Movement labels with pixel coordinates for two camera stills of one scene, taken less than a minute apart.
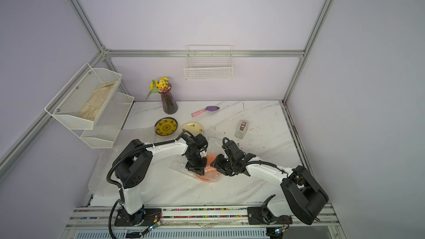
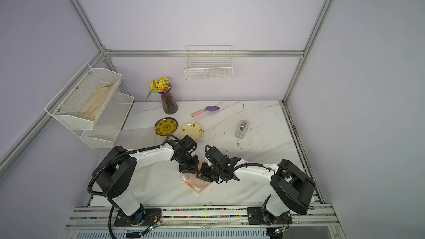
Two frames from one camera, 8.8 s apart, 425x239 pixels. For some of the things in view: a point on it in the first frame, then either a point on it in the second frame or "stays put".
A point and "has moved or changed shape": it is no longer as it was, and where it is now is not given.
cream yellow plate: x=193 y=128 stays put
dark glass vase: x=169 y=105 stays put
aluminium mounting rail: x=101 y=217 stays put
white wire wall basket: x=208 y=62 stays put
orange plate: x=210 y=174 has moved or changed shape
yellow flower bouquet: x=162 y=86 stays put
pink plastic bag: x=211 y=174 has moved or changed shape
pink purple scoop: x=212 y=108 stays put
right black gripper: x=216 y=164 to x=202 y=174
